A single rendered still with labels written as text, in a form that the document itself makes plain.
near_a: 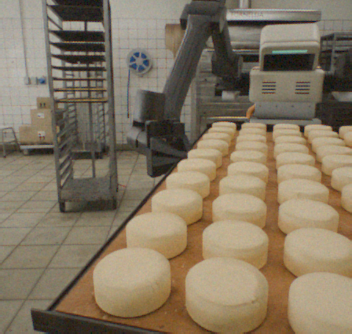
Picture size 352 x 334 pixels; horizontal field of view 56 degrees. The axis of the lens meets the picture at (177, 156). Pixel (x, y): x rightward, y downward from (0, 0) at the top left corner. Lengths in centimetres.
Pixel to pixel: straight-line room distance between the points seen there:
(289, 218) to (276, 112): 106
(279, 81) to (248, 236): 112
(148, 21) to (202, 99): 173
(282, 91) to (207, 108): 326
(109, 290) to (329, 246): 15
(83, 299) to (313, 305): 14
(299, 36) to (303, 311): 119
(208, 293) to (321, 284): 7
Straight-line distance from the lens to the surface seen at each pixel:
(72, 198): 295
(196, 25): 88
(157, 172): 58
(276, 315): 23
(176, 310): 22
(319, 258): 25
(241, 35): 468
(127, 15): 567
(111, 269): 23
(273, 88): 135
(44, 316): 22
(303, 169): 43
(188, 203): 31
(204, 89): 453
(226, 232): 26
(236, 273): 22
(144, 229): 27
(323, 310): 21
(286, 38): 132
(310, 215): 31
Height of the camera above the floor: 110
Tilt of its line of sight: 13 degrees down
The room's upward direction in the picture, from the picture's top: straight up
